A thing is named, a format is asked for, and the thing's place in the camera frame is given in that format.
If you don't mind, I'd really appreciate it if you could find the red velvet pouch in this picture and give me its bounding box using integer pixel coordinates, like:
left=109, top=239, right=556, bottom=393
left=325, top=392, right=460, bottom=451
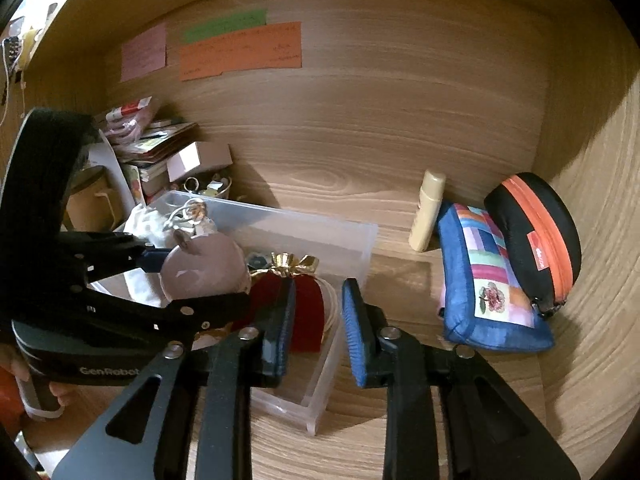
left=245, top=252, right=326, bottom=353

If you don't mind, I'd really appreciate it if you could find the white drawstring cloth bag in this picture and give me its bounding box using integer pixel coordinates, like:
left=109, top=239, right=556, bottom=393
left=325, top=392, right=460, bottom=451
left=122, top=198, right=217, bottom=249

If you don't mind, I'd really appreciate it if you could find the person left hand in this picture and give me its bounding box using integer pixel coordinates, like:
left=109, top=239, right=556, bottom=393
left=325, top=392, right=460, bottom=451
left=0, top=343, right=76, bottom=409

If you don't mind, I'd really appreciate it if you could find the fruit print carton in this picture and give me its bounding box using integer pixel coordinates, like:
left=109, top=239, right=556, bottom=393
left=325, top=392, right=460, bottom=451
left=122, top=164, right=146, bottom=206

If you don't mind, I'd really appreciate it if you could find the small square glass jar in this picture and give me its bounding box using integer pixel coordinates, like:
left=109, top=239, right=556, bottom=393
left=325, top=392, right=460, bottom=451
left=245, top=252, right=271, bottom=271

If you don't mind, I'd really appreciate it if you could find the stack of booklets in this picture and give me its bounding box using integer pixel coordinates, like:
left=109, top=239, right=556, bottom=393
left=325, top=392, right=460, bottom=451
left=94, top=96, right=198, bottom=200

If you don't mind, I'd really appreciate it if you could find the blue patchwork pouch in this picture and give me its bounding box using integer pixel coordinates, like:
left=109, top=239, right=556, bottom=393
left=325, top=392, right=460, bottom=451
left=436, top=203, right=554, bottom=353

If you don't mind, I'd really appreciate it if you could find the small bowl of trinkets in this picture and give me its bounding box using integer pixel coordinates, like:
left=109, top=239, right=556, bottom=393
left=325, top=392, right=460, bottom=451
left=182, top=174, right=232, bottom=200

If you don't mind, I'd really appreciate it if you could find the small pink white box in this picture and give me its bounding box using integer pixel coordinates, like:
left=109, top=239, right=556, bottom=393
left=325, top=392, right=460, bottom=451
left=167, top=141, right=233, bottom=182

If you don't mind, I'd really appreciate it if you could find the clear plastic storage bin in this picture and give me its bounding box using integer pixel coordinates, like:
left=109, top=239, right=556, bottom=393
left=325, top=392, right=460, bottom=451
left=122, top=191, right=378, bottom=434

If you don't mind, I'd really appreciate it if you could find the cream lotion bottle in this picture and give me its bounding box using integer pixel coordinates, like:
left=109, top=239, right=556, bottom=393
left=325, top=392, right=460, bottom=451
left=408, top=170, right=446, bottom=252

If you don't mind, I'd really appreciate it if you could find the pink sticky note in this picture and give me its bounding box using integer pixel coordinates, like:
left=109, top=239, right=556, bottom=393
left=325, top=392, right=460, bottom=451
left=120, top=23, right=166, bottom=82

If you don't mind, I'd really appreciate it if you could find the black orange zip case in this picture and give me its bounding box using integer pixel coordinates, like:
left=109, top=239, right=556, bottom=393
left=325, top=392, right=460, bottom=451
left=484, top=172, right=582, bottom=318

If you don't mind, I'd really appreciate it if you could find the orange sticky note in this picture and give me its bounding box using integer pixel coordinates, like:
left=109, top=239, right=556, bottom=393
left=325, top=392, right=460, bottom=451
left=179, top=22, right=302, bottom=81

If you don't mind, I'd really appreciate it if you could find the green sticky note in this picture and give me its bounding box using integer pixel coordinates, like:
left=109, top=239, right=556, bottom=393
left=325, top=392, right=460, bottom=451
left=181, top=9, right=267, bottom=44

